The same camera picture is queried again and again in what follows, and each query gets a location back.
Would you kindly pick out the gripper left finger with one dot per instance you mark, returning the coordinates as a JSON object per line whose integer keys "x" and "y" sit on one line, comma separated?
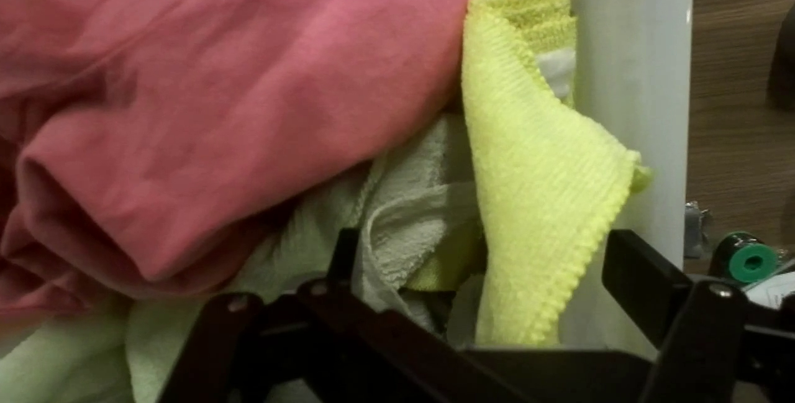
{"x": 348, "y": 335}

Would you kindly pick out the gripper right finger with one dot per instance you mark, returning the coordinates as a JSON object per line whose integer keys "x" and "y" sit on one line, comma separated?
{"x": 695, "y": 328}

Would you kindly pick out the white plastic box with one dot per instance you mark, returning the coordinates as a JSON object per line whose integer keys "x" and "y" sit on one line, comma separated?
{"x": 633, "y": 111}

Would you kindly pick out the green spool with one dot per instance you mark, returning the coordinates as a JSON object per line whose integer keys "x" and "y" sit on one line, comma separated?
{"x": 745, "y": 258}

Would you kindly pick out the white paper label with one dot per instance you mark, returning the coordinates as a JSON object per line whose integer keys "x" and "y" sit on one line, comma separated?
{"x": 773, "y": 288}

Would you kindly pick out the grey metal clip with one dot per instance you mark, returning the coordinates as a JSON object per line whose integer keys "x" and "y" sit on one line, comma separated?
{"x": 695, "y": 229}

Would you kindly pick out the pale green towel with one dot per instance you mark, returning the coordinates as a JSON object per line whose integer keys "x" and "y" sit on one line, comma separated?
{"x": 397, "y": 217}

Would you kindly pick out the yellow microfibre cloth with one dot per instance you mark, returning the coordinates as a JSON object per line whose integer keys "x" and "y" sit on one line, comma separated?
{"x": 534, "y": 204}

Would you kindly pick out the pink garment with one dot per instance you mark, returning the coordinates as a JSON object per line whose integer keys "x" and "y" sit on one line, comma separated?
{"x": 217, "y": 111}

